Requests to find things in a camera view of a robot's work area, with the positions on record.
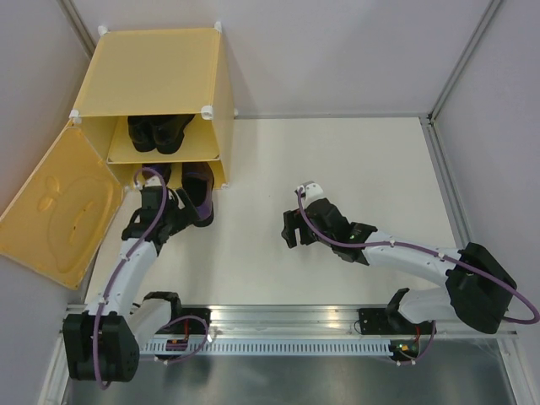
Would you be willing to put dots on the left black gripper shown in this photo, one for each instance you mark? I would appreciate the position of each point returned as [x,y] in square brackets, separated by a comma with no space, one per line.
[185,215]

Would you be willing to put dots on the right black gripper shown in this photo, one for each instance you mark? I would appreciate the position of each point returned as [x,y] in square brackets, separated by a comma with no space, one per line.
[292,219]

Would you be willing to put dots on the purple loafer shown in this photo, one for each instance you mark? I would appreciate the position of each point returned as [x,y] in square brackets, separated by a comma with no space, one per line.
[198,182]
[162,170]

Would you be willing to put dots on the black pointed loafer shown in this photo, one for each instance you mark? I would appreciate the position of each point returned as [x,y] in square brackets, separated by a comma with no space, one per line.
[169,131]

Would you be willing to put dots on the black leather shoe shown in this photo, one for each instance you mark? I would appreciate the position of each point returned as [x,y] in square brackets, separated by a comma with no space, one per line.
[141,133]

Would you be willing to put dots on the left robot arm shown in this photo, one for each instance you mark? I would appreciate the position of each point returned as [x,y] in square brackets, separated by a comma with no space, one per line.
[103,342]

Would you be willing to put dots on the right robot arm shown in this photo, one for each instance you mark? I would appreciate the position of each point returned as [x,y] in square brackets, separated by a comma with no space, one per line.
[469,284]

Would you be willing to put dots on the yellow shoe cabinet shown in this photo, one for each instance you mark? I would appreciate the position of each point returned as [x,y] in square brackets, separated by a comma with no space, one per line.
[156,73]

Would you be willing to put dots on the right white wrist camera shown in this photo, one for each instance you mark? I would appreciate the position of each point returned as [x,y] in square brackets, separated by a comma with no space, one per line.
[309,192]

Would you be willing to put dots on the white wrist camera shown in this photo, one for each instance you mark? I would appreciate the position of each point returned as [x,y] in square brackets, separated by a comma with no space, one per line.
[309,192]
[141,181]

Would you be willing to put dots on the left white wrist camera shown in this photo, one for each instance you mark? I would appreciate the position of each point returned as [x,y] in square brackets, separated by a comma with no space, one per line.
[141,181]

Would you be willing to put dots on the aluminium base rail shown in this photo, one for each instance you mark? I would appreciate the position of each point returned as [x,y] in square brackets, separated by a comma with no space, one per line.
[284,321]

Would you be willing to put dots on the white slotted cable duct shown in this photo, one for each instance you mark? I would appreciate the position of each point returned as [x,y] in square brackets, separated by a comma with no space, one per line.
[271,347]

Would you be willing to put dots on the left aluminium frame post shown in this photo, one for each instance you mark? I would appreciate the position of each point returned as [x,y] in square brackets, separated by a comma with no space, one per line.
[78,26]

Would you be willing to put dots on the right aluminium frame profile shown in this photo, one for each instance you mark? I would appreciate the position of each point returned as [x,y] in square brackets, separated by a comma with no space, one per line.
[486,128]

